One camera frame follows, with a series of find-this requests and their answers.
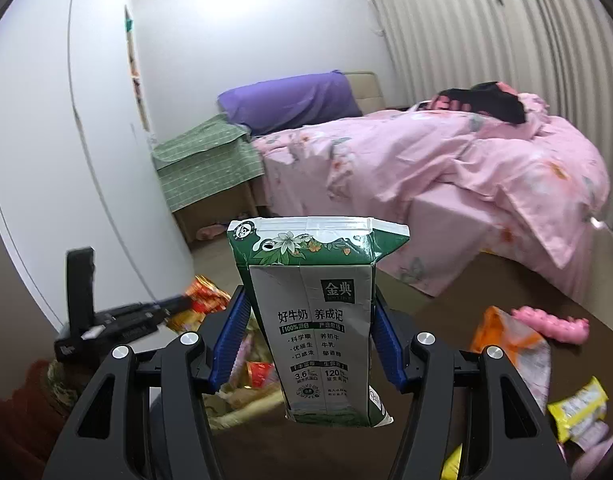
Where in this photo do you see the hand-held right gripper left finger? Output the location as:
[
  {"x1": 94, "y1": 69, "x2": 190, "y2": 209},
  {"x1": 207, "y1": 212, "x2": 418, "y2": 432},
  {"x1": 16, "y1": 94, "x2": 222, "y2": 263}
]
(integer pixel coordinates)
[{"x1": 44, "y1": 285, "x2": 252, "y2": 480}]

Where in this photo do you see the brown tablecloth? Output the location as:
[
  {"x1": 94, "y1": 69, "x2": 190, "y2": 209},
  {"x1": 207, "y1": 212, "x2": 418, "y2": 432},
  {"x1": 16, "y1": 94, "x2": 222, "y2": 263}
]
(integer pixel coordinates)
[{"x1": 206, "y1": 302, "x2": 613, "y2": 480}]

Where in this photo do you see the pink plastic toy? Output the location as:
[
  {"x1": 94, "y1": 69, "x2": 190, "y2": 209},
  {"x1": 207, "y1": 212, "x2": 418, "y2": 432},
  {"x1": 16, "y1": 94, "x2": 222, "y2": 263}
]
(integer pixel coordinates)
[{"x1": 511, "y1": 305, "x2": 591, "y2": 343}]

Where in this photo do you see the beige upholstered bed frame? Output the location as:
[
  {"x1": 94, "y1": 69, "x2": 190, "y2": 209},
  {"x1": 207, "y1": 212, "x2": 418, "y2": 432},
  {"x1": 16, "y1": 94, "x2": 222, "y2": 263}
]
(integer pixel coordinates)
[{"x1": 345, "y1": 71, "x2": 387, "y2": 111}]

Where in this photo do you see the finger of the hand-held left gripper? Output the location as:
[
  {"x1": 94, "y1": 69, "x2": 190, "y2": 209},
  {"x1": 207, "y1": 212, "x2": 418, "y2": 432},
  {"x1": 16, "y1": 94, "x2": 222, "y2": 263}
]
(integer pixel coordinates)
[{"x1": 111, "y1": 295, "x2": 194, "y2": 325}]

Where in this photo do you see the yellow plastic trash bag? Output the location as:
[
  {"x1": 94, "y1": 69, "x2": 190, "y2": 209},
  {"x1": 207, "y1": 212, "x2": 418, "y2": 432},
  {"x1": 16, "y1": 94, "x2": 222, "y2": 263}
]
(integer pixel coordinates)
[{"x1": 201, "y1": 320, "x2": 287, "y2": 433}]

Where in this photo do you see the red foil snack wrapper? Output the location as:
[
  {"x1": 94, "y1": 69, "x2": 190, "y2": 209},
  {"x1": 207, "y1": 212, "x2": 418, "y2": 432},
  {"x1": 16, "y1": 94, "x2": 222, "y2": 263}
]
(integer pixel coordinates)
[{"x1": 246, "y1": 360, "x2": 280, "y2": 390}]

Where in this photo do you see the black and pink garment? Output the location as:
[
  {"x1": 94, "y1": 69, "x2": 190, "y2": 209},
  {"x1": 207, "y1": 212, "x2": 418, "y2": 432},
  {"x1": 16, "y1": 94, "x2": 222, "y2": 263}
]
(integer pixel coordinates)
[{"x1": 419, "y1": 81, "x2": 527, "y2": 125}]

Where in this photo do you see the yellow and pink chips bag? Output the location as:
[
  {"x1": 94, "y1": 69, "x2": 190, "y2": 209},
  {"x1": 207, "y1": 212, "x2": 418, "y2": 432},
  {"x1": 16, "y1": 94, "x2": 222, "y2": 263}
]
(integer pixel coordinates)
[{"x1": 547, "y1": 376, "x2": 613, "y2": 448}]

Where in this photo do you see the red and gold snack bag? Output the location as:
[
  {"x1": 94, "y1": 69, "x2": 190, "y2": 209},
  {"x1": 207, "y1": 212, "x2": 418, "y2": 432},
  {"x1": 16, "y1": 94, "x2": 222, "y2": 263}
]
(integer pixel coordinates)
[{"x1": 165, "y1": 275, "x2": 237, "y2": 336}]

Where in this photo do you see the pink floral duvet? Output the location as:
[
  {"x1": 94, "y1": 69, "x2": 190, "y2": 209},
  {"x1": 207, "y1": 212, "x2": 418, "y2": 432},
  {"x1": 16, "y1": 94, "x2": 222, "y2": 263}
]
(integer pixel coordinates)
[{"x1": 254, "y1": 92, "x2": 612, "y2": 271}]

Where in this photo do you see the white ribbed wardrobe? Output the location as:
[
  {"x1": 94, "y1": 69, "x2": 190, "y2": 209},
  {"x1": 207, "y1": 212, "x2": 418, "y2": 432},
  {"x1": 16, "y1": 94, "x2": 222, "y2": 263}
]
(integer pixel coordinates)
[{"x1": 364, "y1": 0, "x2": 613, "y2": 171}]

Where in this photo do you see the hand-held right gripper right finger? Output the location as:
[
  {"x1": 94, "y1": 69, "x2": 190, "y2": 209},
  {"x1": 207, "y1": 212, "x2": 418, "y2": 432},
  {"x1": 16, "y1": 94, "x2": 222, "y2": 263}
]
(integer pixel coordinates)
[{"x1": 371, "y1": 300, "x2": 572, "y2": 480}]

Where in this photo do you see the green checked cloth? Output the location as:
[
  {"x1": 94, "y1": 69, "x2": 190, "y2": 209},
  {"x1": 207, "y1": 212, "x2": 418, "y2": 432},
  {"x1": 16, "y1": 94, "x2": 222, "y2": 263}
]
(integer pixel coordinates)
[{"x1": 151, "y1": 114, "x2": 264, "y2": 211}]

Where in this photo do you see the pink floral bed sheet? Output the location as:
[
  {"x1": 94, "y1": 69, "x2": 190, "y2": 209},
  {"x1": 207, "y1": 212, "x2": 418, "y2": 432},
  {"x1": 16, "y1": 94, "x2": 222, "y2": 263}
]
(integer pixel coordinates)
[{"x1": 251, "y1": 130, "x2": 602, "y2": 306}]

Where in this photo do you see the pale pink long wrapper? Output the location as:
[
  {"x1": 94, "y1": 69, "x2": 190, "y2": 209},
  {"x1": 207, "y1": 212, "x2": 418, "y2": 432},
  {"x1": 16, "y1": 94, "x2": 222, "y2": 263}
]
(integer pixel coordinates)
[{"x1": 569, "y1": 437, "x2": 613, "y2": 480}]

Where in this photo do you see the purple pillow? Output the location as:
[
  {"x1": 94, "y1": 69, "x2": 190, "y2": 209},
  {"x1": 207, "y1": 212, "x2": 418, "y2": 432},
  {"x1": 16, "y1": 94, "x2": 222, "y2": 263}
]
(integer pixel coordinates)
[{"x1": 217, "y1": 71, "x2": 363, "y2": 137}]

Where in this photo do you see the orange snack bag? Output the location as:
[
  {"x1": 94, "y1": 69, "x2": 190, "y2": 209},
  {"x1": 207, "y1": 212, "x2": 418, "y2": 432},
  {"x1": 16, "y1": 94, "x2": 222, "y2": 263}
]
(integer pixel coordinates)
[{"x1": 469, "y1": 306, "x2": 552, "y2": 411}]

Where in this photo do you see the yellow snack wrapper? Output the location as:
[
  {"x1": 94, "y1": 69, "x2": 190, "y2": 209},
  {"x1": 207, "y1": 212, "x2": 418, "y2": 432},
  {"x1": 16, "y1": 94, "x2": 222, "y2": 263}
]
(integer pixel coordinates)
[{"x1": 441, "y1": 444, "x2": 462, "y2": 480}]

